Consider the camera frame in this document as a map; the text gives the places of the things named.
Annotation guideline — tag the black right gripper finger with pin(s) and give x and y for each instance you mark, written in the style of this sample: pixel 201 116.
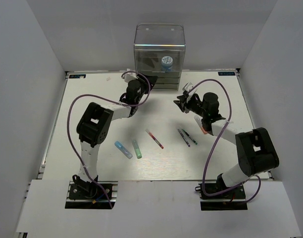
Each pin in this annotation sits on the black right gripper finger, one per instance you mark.
pixel 184 95
pixel 182 104

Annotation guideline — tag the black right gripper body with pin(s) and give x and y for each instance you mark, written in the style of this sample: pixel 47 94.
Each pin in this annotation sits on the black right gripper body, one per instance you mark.
pixel 196 105

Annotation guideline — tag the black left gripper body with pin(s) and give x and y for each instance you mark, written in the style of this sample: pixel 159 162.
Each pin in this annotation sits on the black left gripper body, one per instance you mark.
pixel 144 89

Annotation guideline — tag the orange highlighter marker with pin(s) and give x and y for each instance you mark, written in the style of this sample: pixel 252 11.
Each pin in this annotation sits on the orange highlighter marker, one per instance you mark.
pixel 199 123

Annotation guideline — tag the blue white slime jar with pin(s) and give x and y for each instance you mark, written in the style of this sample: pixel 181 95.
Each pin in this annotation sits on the blue white slime jar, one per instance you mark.
pixel 166 63

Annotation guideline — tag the green gel pen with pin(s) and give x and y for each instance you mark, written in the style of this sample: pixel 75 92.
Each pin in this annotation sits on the green gel pen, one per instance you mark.
pixel 189 136

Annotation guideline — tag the purple gel pen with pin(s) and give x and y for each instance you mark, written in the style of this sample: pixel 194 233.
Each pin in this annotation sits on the purple gel pen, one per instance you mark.
pixel 184 138

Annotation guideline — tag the red gel pen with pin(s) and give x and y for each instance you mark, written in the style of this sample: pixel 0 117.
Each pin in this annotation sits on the red gel pen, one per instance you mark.
pixel 154 138

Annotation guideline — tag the blue highlighter marker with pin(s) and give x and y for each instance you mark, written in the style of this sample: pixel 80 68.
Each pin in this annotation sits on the blue highlighter marker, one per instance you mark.
pixel 123 150

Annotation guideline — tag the green highlighter marker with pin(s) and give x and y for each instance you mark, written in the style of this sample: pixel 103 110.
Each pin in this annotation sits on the green highlighter marker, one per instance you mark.
pixel 137 149

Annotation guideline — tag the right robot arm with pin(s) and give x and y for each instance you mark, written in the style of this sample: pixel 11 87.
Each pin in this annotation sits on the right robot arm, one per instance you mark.
pixel 255 150

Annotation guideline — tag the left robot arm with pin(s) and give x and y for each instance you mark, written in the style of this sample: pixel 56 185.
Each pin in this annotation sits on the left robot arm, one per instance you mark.
pixel 94 124

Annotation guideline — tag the clear acrylic drawer organizer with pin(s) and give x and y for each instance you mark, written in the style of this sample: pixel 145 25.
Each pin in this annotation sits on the clear acrylic drawer organizer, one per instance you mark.
pixel 152 42

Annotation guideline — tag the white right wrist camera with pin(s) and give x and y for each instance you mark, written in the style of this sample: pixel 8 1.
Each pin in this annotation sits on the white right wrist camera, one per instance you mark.
pixel 189 89

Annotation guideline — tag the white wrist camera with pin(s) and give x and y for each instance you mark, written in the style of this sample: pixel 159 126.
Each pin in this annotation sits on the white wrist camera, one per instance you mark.
pixel 189 89
pixel 128 76

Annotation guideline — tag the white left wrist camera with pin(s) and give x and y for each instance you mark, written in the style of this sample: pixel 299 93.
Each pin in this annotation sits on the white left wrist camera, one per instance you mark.
pixel 128 76

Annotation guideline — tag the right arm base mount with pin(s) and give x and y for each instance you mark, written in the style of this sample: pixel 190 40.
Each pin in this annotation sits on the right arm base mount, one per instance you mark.
pixel 234 200

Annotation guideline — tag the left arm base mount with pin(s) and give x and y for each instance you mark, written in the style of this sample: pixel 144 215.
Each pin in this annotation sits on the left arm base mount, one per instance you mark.
pixel 87 195

